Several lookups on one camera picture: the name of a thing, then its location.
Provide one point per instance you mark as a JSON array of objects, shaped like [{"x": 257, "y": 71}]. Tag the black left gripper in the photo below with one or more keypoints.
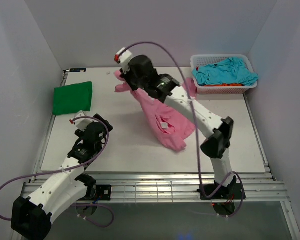
[{"x": 80, "y": 133}]

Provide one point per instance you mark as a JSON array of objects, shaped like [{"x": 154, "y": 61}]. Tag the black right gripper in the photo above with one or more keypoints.
[{"x": 125, "y": 77}]

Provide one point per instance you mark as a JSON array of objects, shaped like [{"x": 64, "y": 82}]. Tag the pink t shirt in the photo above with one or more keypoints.
[{"x": 169, "y": 126}]

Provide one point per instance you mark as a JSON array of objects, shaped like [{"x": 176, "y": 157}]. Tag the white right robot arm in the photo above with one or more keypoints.
[{"x": 216, "y": 130}]

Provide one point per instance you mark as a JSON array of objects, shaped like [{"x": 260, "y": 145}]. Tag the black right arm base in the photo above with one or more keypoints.
[{"x": 227, "y": 201}]

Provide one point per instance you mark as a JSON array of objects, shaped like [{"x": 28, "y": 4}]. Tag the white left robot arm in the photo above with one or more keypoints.
[{"x": 33, "y": 216}]

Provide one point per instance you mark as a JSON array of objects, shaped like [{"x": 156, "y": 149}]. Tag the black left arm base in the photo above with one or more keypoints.
[{"x": 97, "y": 193}]

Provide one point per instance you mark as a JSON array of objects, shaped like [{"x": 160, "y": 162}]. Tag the green folded t shirt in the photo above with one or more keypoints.
[{"x": 70, "y": 99}]

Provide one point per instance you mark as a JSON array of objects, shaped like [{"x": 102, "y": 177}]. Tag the white plastic basket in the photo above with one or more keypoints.
[{"x": 205, "y": 59}]

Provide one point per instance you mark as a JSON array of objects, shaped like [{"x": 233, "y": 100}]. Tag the blue label sticker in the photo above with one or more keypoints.
[{"x": 77, "y": 70}]

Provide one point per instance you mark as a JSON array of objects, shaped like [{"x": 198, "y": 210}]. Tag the orange t shirt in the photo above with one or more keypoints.
[{"x": 224, "y": 85}]

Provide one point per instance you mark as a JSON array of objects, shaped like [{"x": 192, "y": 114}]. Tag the blue t shirt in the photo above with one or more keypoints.
[{"x": 231, "y": 71}]

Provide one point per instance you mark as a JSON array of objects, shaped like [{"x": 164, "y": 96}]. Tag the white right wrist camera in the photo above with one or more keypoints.
[{"x": 123, "y": 57}]

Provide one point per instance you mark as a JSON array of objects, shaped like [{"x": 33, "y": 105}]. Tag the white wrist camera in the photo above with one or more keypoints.
[
  {"x": 81, "y": 123},
  {"x": 123, "y": 57}
]

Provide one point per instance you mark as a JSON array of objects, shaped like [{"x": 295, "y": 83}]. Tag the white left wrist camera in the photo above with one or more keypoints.
[{"x": 81, "y": 123}]

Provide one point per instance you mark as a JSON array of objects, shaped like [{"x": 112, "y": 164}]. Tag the aluminium frame rail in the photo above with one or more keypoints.
[{"x": 182, "y": 188}]

